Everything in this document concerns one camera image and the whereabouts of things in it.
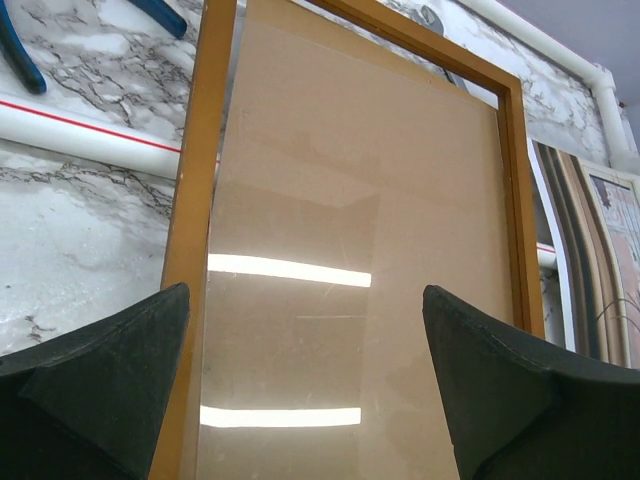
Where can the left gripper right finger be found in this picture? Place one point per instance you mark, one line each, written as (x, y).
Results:
(518, 407)

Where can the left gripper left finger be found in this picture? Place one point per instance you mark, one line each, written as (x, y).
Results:
(89, 404)

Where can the brown wooden picture frame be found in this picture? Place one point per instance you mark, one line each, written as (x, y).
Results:
(187, 243)

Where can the plant window photo print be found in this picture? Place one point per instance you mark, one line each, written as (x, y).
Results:
(592, 213)

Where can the clear glass pane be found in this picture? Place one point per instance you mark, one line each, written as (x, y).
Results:
(300, 300)

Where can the white PVC pipe rack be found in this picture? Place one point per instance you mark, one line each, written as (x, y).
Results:
(117, 82)

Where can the silver open-end wrench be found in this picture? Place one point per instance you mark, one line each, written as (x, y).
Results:
(434, 24)

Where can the blue handled pliers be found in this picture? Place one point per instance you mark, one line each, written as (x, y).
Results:
(28, 73)

